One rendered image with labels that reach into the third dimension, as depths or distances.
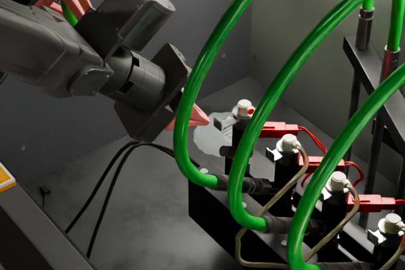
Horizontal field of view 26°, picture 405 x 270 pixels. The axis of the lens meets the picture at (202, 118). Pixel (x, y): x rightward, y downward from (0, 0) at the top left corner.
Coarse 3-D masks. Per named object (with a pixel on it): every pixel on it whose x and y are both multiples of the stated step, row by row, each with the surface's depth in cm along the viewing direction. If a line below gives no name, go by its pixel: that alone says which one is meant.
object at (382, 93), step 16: (384, 80) 76; (400, 80) 76; (384, 96) 75; (368, 112) 75; (352, 128) 75; (336, 144) 76; (336, 160) 76; (320, 176) 76; (304, 192) 77; (320, 192) 77; (304, 208) 77; (304, 224) 78; (288, 240) 80; (288, 256) 81
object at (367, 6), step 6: (60, 0) 98; (366, 0) 110; (372, 0) 110; (66, 6) 99; (360, 6) 111; (366, 6) 110; (372, 6) 110; (66, 12) 99; (360, 12) 111; (366, 12) 110; (372, 12) 111; (66, 18) 100; (72, 18) 100; (72, 24) 100
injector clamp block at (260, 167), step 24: (216, 168) 114; (264, 168) 114; (192, 192) 115; (216, 192) 111; (192, 216) 118; (216, 216) 112; (312, 216) 108; (216, 240) 115; (240, 240) 109; (264, 240) 105; (312, 240) 108; (240, 264) 112; (288, 264) 102
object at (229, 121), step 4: (228, 116) 106; (232, 116) 106; (224, 120) 105; (228, 120) 105; (232, 120) 105; (236, 120) 105; (224, 124) 105; (228, 124) 105; (232, 124) 105; (224, 128) 104
